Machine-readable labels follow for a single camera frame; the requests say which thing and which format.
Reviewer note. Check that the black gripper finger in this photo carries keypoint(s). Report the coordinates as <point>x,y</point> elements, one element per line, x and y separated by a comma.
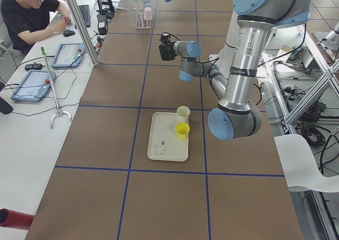
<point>162,39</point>
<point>167,39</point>

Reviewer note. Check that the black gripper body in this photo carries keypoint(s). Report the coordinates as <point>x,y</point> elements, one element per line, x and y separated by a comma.
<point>167,52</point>

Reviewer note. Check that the light blue cup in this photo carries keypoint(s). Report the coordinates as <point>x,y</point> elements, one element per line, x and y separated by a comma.
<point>147,3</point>

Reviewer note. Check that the pink cup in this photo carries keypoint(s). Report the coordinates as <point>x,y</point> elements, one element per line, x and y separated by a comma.
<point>148,14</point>

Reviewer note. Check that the yellow cup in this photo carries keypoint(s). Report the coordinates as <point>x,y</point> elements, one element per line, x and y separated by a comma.
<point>182,130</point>

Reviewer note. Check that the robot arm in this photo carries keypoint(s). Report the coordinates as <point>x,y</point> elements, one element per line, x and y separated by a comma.
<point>236,115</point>

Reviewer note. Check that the white cream cup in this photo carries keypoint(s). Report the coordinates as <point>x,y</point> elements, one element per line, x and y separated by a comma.
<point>183,113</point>

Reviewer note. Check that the black box with label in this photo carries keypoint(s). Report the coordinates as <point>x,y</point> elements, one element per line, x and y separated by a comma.
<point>102,25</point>

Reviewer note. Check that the black keyboard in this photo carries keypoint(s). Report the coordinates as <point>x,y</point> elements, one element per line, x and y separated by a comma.
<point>86,15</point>

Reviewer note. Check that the black computer mouse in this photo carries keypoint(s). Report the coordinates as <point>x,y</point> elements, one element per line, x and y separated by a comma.
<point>68,33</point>

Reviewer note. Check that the cream plastic tray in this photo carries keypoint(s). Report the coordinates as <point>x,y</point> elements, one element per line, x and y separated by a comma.
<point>163,143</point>

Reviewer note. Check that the blue teach pendant far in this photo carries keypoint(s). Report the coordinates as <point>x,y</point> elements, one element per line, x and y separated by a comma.
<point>68,55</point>

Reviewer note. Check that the blue teach pendant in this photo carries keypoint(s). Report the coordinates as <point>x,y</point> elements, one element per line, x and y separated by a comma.
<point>68,55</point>
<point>33,87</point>

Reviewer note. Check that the seated person black shirt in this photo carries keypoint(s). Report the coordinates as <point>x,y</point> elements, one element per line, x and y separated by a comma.
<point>31,21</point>

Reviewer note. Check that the silver reacher grabber tool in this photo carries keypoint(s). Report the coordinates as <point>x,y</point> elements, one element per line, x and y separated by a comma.
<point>59,112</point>

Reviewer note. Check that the white desk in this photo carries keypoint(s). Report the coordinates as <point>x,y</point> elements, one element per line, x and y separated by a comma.
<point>33,142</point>

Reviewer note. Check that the black handheld device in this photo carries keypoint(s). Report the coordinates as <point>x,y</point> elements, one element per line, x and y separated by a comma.
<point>33,67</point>

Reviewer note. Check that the blue teach pendant near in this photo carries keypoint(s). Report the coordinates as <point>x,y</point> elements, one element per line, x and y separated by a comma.
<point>33,87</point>

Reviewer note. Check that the white chair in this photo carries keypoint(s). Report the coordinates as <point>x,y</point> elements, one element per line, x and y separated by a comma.
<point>300,168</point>

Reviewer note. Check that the red cylinder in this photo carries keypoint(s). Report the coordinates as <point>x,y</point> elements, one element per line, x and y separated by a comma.
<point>15,219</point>

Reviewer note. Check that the white wire cup rack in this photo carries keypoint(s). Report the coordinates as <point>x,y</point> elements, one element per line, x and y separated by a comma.
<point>140,22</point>

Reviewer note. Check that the aluminium frame post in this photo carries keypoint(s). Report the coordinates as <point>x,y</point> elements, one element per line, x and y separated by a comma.
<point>82,29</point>

